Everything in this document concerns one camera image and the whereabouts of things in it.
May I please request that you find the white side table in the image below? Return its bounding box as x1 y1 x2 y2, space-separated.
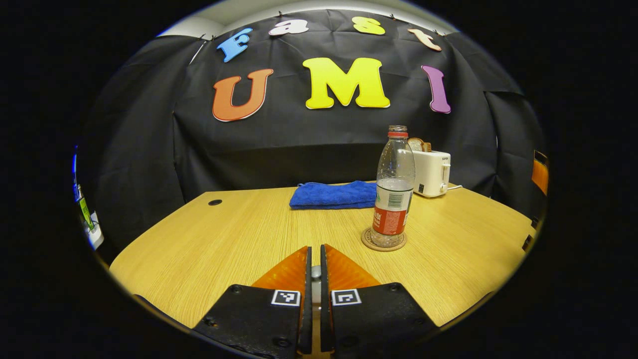
85 212 105 250

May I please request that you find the white toaster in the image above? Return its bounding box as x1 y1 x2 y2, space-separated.
412 150 452 198

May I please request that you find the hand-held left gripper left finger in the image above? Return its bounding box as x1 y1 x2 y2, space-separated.
193 245 314 357

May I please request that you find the black backdrop cloth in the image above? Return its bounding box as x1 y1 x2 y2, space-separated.
80 9 548 250

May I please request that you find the clear plastic water bottle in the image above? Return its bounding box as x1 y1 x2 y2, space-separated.
370 125 416 248

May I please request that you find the round brown coaster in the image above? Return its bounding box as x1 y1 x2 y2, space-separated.
361 227 408 252

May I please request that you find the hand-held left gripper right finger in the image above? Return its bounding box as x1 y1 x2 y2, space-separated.
319 244 439 357

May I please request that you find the green drink bottle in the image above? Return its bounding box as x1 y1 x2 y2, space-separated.
77 184 95 232

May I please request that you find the blue folded towel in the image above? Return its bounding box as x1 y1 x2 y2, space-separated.
289 180 378 210

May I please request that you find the orange board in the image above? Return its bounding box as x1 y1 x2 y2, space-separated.
531 150 549 196

